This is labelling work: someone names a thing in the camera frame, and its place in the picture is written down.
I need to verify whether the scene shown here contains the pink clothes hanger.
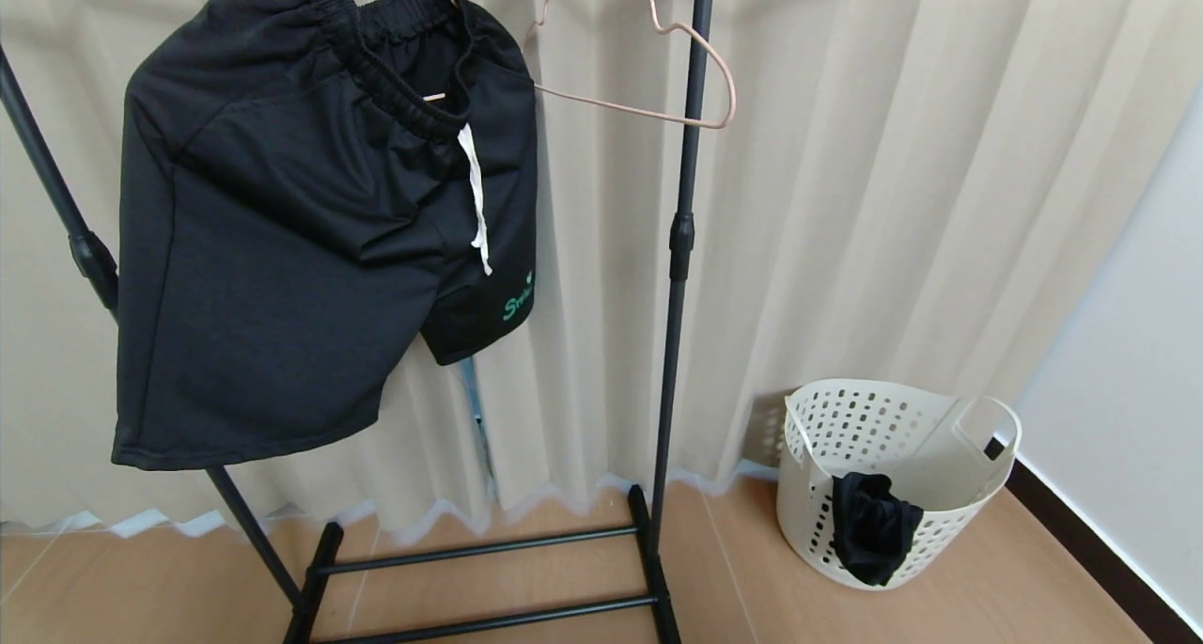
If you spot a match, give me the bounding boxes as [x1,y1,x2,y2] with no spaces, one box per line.
[395,0,461,102]
[523,0,736,130]

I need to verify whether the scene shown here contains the black knit garment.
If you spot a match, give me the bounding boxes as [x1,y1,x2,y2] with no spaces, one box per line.
[111,0,539,471]

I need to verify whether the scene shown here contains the black clothes rack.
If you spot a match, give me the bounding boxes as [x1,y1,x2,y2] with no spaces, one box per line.
[0,0,717,644]

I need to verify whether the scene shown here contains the white laundry basket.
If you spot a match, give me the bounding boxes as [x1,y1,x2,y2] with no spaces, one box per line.
[776,378,1023,591]

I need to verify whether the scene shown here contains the beige curtain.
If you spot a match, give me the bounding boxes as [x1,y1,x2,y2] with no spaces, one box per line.
[0,0,494,537]
[395,0,1203,523]

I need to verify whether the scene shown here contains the black smooth garment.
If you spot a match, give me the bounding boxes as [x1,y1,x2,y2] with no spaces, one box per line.
[831,472,925,587]

